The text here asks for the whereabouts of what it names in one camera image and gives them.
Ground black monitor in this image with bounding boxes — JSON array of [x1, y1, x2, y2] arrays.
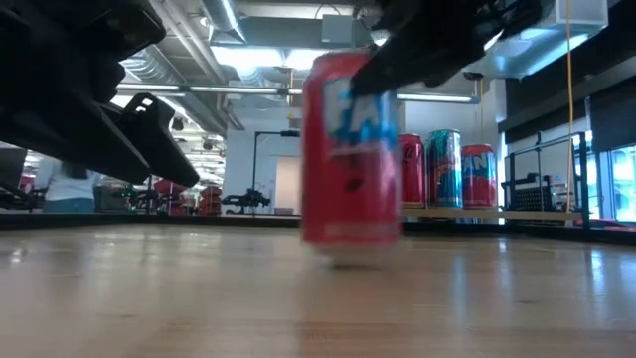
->
[[0, 144, 29, 190]]

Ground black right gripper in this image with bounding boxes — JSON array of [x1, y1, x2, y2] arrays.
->
[[350, 0, 503, 95]]

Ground light wooden shelf board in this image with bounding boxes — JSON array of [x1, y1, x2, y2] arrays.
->
[[400, 204, 583, 224]]

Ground red strawberry soda can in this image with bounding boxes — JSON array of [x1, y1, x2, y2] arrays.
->
[[460, 143, 498, 210], [300, 47, 404, 255]]

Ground blue soda can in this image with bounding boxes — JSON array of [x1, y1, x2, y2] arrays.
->
[[425, 128, 463, 209]]

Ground person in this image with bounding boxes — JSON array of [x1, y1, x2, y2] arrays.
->
[[34, 156, 100, 215]]

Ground silver ceiling air duct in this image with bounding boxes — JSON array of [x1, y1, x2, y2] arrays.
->
[[466, 0, 610, 81]]

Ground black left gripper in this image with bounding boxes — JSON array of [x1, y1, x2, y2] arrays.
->
[[0, 0, 168, 185]]

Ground black perforated basket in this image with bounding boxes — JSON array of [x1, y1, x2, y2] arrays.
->
[[511, 186, 560, 213]]

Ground red cola can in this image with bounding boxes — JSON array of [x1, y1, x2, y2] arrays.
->
[[399, 132, 427, 209]]

